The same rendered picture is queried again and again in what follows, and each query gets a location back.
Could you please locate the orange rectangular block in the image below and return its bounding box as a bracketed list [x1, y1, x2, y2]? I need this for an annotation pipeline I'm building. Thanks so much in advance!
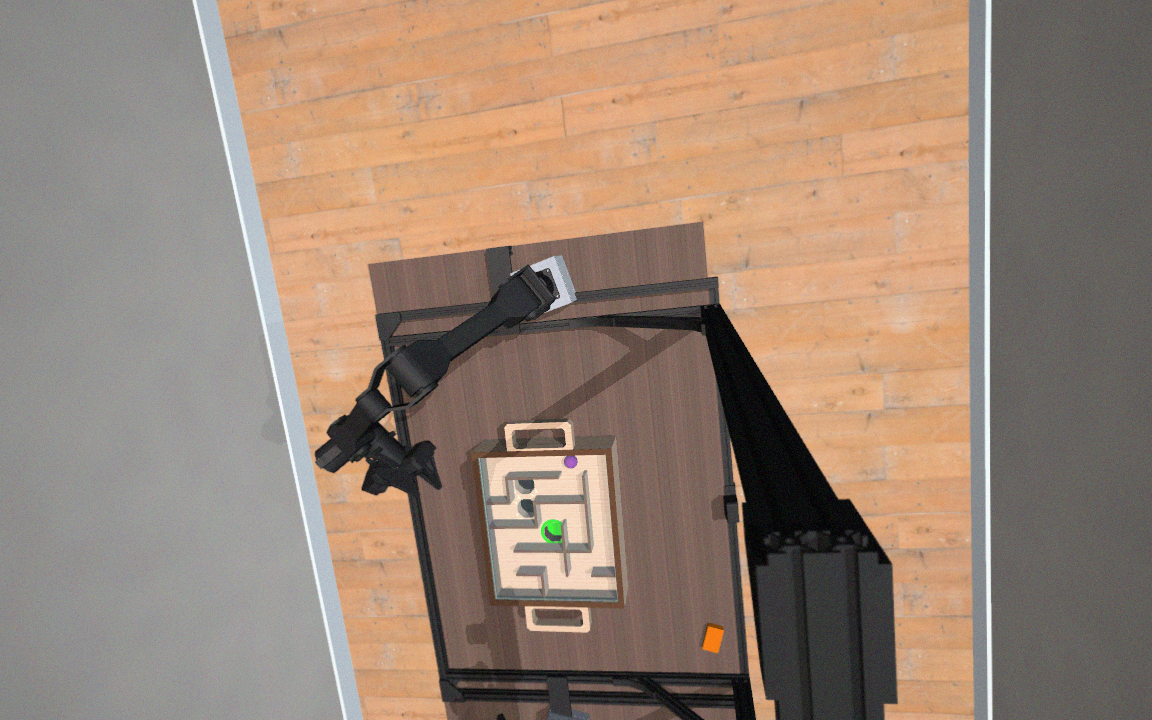
[703, 623, 723, 653]

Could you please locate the wooden maze board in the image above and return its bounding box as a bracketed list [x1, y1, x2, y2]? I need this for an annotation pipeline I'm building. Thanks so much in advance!
[471, 418, 628, 632]

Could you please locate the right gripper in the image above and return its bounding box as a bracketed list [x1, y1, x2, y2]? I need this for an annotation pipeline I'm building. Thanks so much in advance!
[365, 430, 442, 498]

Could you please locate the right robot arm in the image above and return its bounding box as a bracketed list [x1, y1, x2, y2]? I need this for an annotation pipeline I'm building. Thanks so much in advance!
[314, 264, 560, 497]

